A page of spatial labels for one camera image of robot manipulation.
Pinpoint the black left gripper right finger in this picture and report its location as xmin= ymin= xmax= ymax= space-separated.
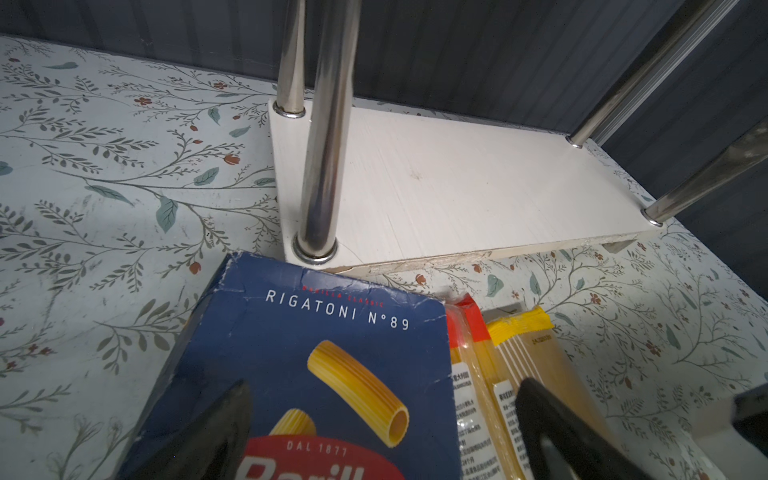
xmin=515 ymin=378 xmax=649 ymax=479

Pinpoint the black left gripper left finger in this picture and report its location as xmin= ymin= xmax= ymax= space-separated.
xmin=128 ymin=380 xmax=252 ymax=479

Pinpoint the yellow Pastatime spaghetti bag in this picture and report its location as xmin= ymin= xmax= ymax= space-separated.
xmin=472 ymin=307 xmax=617 ymax=479

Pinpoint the blue rigatoni pasta box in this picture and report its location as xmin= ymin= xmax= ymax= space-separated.
xmin=117 ymin=253 xmax=461 ymax=479

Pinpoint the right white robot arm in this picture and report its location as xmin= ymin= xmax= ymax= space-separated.
xmin=515 ymin=378 xmax=767 ymax=479

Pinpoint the white two-tier shelf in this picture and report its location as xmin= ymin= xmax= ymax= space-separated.
xmin=269 ymin=1 xmax=767 ymax=276

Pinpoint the red spaghetti bag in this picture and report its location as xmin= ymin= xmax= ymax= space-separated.
xmin=446 ymin=294 xmax=526 ymax=479

